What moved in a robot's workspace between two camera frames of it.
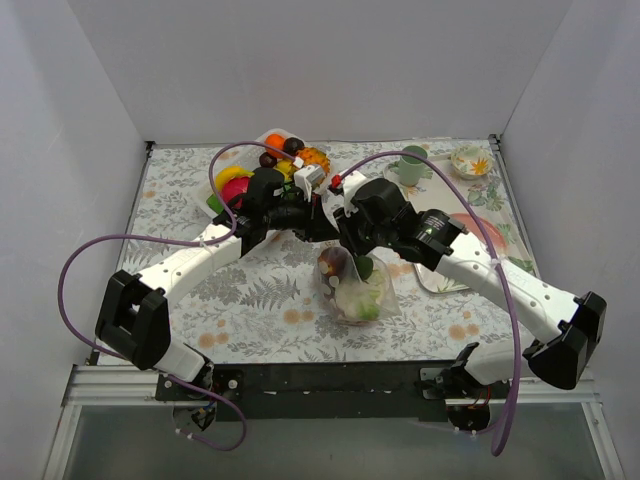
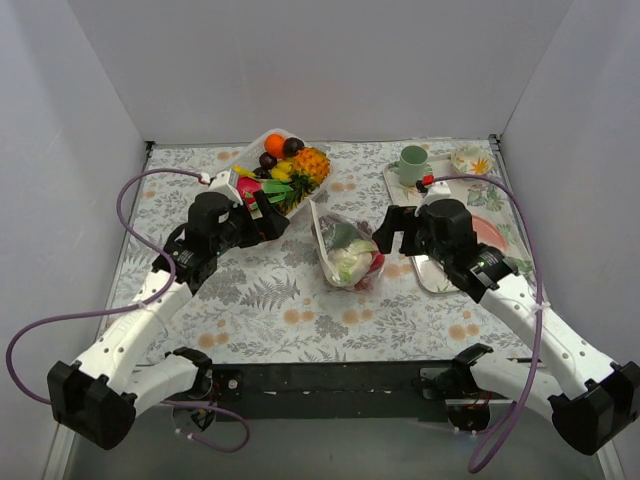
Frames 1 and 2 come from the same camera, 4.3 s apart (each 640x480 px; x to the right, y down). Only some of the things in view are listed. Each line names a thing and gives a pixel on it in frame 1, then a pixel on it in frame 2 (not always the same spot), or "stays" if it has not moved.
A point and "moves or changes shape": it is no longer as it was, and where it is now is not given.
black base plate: (410, 391) stays
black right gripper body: (351, 239) to (406, 236)
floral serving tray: (446, 191) stays
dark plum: (292, 145) stays
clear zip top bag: (354, 290) moves or changes shape
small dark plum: (267, 160) stays
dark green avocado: (364, 265) moves or changes shape
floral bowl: (471, 161) stays
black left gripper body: (310, 226) to (253, 229)
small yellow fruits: (287, 168) stays
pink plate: (494, 235) stays
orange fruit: (277, 141) stays
